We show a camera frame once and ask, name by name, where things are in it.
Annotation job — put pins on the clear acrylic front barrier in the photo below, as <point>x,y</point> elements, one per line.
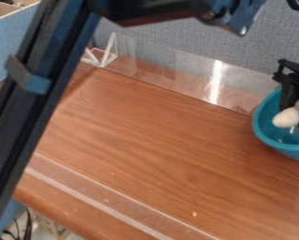
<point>113,203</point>

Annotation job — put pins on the blue plastic bowl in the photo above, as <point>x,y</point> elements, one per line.
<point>280,139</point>

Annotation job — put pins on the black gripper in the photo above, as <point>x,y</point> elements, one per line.
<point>287,76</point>

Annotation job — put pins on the clear acrylic back barrier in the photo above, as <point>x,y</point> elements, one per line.
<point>192,75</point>

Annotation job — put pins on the clear acrylic barrier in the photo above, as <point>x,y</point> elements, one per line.
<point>192,75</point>
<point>113,203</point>

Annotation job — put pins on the clear acrylic corner bracket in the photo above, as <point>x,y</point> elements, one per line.
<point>99,58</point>

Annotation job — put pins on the blue partition with wooden top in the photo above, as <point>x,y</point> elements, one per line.
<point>16,14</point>

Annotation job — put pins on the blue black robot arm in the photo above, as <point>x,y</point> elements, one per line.
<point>40,68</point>

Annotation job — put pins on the white plush mushroom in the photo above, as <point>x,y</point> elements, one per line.
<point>287,118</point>

